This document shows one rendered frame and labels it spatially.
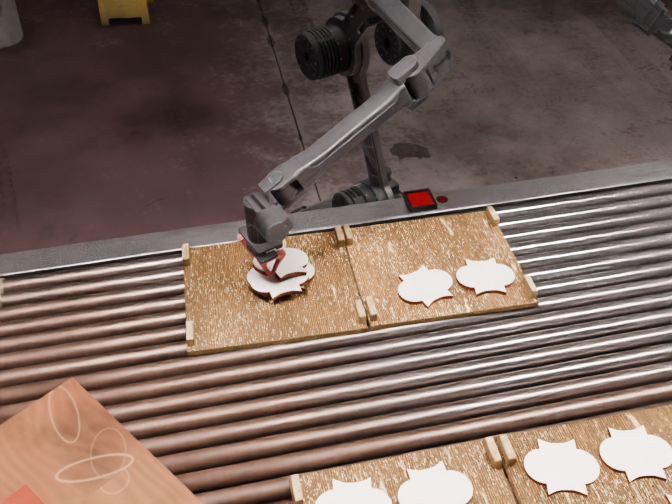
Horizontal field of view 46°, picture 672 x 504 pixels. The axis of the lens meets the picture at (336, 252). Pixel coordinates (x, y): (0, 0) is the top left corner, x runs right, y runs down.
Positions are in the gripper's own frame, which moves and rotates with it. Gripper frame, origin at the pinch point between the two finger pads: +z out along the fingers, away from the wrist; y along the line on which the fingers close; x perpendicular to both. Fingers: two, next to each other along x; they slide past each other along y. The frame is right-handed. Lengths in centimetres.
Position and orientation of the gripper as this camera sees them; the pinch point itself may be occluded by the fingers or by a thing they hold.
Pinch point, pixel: (263, 264)
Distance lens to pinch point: 188.3
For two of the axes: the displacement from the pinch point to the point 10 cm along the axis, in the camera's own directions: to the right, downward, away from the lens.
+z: 0.2, 7.3, 6.9
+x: 8.4, -3.9, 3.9
